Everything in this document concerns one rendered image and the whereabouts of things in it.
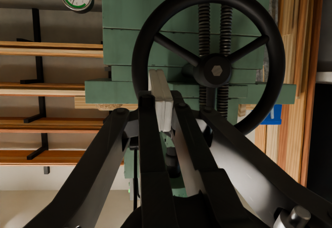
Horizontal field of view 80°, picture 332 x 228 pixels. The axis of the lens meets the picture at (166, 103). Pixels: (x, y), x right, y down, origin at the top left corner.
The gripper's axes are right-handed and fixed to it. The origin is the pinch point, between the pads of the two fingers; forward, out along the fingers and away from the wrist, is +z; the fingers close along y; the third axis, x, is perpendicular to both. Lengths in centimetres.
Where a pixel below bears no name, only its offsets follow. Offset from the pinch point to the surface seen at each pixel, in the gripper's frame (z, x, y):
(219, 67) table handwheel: 14.7, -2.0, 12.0
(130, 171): 49, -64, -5
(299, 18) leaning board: 141, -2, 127
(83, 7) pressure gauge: 32.0, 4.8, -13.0
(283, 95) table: 31, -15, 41
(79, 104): 44, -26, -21
